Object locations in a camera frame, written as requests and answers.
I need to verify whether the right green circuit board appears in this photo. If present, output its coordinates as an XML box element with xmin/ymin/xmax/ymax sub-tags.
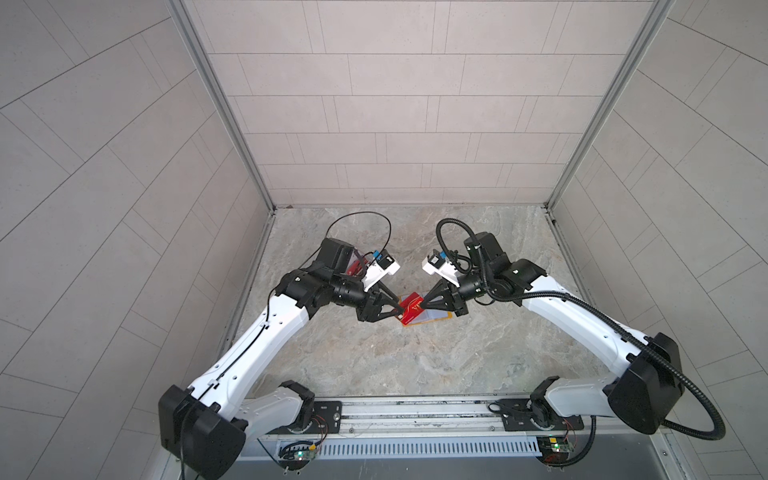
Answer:
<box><xmin>536</xmin><ymin>436</ymin><xmax>573</xmax><ymax>465</ymax></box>

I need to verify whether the clear plastic card box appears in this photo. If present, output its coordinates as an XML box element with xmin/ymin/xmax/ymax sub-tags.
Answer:
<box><xmin>345</xmin><ymin>249</ymin><xmax>373</xmax><ymax>278</ymax></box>

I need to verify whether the right black corrugated cable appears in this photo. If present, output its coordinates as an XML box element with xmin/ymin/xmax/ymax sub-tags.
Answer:
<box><xmin>435</xmin><ymin>217</ymin><xmax>727</xmax><ymax>467</ymax></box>

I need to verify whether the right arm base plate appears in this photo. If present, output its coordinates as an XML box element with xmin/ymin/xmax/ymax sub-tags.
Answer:
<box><xmin>487</xmin><ymin>398</ymin><xmax>584</xmax><ymax>432</ymax></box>

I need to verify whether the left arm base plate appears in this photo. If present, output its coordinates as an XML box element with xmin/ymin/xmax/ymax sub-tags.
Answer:
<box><xmin>269</xmin><ymin>401</ymin><xmax>343</xmax><ymax>435</ymax></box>

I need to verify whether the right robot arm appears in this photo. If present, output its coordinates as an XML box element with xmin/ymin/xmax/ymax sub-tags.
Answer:
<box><xmin>421</xmin><ymin>232</ymin><xmax>684</xmax><ymax>434</ymax></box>

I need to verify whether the left camera black cable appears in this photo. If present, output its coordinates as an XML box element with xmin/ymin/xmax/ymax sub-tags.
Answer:
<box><xmin>263</xmin><ymin>211</ymin><xmax>394</xmax><ymax>301</ymax></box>

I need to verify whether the red VIP card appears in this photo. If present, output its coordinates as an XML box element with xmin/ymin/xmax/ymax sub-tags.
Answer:
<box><xmin>399</xmin><ymin>292</ymin><xmax>424</xmax><ymax>326</ymax></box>

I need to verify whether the aluminium mounting rail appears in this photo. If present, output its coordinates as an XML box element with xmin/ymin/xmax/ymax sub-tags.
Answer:
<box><xmin>170</xmin><ymin>392</ymin><xmax>671</xmax><ymax>443</ymax></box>

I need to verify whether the left green circuit board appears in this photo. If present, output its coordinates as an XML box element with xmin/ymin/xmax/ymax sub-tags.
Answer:
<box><xmin>278</xmin><ymin>440</ymin><xmax>320</xmax><ymax>471</ymax></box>

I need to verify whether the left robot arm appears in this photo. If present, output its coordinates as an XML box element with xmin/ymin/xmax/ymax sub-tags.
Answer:
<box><xmin>158</xmin><ymin>238</ymin><xmax>403</xmax><ymax>479</ymax></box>

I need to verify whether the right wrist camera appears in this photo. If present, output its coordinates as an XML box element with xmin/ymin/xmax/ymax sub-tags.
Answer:
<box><xmin>422</xmin><ymin>250</ymin><xmax>460</xmax><ymax>287</ymax></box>

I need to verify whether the red white card in box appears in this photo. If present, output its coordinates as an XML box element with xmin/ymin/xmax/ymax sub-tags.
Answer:
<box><xmin>346</xmin><ymin>253</ymin><xmax>370</xmax><ymax>277</ymax></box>

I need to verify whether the yellow leather card holder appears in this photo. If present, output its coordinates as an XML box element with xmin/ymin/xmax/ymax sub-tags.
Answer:
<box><xmin>409</xmin><ymin>309</ymin><xmax>454</xmax><ymax>326</ymax></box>

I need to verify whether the green circuit board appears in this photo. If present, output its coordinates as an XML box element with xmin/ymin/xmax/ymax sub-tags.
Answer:
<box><xmin>278</xmin><ymin>440</ymin><xmax>320</xmax><ymax>471</ymax></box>
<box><xmin>536</xmin><ymin>436</ymin><xmax>573</xmax><ymax>465</ymax></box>

